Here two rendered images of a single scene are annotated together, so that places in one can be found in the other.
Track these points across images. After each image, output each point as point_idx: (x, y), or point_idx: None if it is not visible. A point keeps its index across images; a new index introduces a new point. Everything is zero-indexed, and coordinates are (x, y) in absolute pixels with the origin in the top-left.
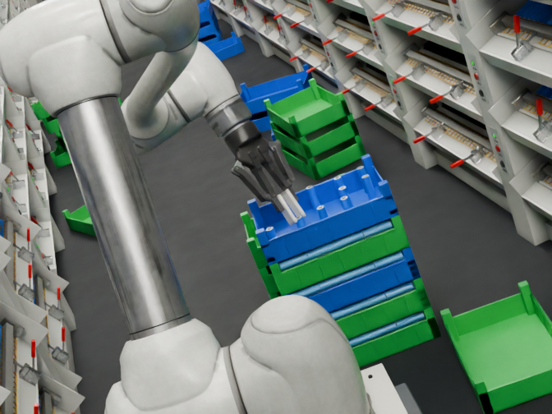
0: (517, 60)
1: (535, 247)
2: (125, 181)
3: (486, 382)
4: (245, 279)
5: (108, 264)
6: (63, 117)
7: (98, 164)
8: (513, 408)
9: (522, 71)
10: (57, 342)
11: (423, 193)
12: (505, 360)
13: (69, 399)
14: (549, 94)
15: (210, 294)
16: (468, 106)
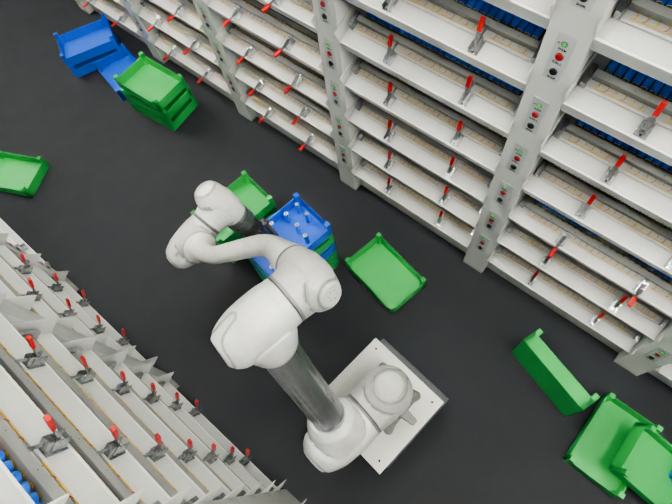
0: (386, 140)
1: (356, 191)
2: (314, 378)
3: (380, 293)
4: None
5: (307, 412)
6: (275, 368)
7: (301, 381)
8: (401, 307)
9: (388, 145)
10: (108, 328)
11: (262, 145)
12: (382, 277)
13: (166, 378)
14: None
15: (166, 246)
16: (318, 126)
